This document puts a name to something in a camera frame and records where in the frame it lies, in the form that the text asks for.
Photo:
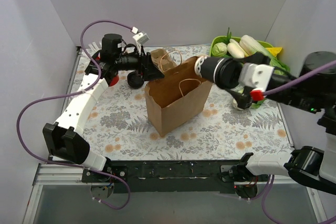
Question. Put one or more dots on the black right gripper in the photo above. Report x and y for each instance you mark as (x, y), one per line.
(244, 98)

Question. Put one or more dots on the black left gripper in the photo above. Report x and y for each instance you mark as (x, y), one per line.
(144, 65)

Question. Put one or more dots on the brown pulp cup carrier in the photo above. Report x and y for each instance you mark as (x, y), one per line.
(162, 60)

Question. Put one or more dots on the black plastic cup lids stack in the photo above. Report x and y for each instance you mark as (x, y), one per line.
(134, 81)

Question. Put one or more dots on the brown paper bag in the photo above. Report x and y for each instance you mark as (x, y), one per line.
(177, 98)

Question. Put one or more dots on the black takeout coffee cup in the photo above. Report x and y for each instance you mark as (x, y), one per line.
(224, 72)

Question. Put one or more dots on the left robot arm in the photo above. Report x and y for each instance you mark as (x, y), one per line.
(64, 137)

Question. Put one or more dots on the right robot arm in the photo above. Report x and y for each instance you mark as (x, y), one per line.
(313, 91)

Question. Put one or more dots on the small bok choy toy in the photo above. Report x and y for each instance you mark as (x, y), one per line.
(256, 103)

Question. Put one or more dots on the red plastic straw cup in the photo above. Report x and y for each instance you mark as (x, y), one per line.
(114, 81)

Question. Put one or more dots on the white radish toy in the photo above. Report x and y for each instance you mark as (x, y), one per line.
(235, 50)

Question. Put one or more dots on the napa cabbage toy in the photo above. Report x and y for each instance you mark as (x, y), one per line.
(251, 46)

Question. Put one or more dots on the round green cabbage toy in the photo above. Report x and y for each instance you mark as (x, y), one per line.
(219, 49)

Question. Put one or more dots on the yellow pepper toy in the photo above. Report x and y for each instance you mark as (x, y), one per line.
(275, 51)

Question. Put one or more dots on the white wrapped straws bundle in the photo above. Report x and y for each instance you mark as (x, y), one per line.
(95, 45)

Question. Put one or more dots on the green vegetable tray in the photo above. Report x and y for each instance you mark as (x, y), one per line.
(223, 39)

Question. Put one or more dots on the floral patterned table mat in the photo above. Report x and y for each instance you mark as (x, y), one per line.
(118, 128)

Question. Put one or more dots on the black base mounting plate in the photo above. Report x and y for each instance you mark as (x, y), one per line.
(170, 176)

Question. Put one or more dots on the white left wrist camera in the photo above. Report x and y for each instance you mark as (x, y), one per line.
(140, 39)

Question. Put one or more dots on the aluminium frame rail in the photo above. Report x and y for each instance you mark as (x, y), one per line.
(56, 175)

